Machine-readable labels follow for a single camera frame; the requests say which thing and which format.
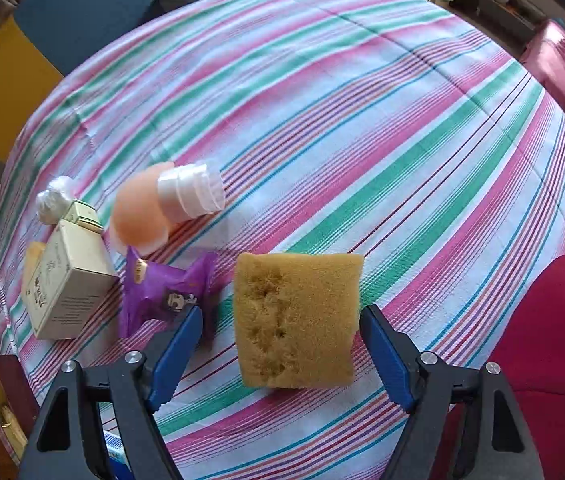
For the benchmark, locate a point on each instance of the blue tissue pack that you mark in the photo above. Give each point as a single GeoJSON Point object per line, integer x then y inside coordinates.
{"type": "Point", "coordinates": [117, 457]}

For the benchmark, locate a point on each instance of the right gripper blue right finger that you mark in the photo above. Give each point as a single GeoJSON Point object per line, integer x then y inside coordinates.
{"type": "Point", "coordinates": [494, 440]}

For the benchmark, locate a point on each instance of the large yellow sponge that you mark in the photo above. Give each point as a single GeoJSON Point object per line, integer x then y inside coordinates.
{"type": "Point", "coordinates": [295, 318]}

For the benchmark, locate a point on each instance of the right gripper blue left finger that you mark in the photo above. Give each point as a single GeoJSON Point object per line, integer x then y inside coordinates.
{"type": "Point", "coordinates": [67, 441]}

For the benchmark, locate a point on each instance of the purple snack packet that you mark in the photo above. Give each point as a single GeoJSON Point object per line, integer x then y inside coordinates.
{"type": "Point", "coordinates": [156, 291]}

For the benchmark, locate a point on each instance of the small yellow sponge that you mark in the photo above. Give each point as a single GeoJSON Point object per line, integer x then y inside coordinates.
{"type": "Point", "coordinates": [31, 258]}

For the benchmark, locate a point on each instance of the striped bed sheet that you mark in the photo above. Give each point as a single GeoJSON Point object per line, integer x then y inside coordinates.
{"type": "Point", "coordinates": [386, 128]}

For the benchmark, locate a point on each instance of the white wrapper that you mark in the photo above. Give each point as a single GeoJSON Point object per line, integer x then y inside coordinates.
{"type": "Point", "coordinates": [53, 202]}

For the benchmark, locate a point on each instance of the peach silicone pump bottle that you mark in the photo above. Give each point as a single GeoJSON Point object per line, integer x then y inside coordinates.
{"type": "Point", "coordinates": [149, 205]}

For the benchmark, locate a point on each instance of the cream tea box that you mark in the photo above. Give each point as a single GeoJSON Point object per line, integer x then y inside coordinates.
{"type": "Point", "coordinates": [71, 277]}

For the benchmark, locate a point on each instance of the golden tray box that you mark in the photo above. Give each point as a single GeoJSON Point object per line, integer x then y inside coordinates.
{"type": "Point", "coordinates": [18, 406]}

